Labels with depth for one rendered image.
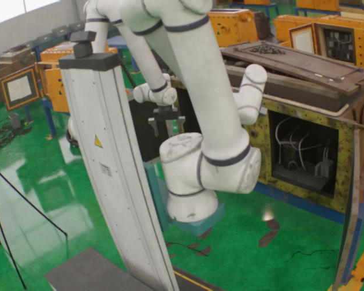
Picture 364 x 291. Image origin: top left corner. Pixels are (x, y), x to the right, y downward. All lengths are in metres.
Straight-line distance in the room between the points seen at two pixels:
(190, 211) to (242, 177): 0.28
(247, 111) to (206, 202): 0.34
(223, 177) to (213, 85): 0.32
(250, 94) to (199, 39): 0.45
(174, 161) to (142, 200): 0.19
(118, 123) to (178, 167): 0.24
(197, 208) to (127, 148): 0.32
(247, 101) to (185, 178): 0.33
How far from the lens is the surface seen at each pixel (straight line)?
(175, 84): 2.62
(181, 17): 0.89
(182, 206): 1.33
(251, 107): 1.29
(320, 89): 1.92
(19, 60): 6.90
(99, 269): 1.71
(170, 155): 1.24
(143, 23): 0.99
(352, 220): 1.23
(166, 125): 2.75
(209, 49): 0.94
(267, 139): 2.20
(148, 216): 1.38
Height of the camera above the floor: 2.00
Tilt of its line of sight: 25 degrees down
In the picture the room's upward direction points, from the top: 11 degrees counter-clockwise
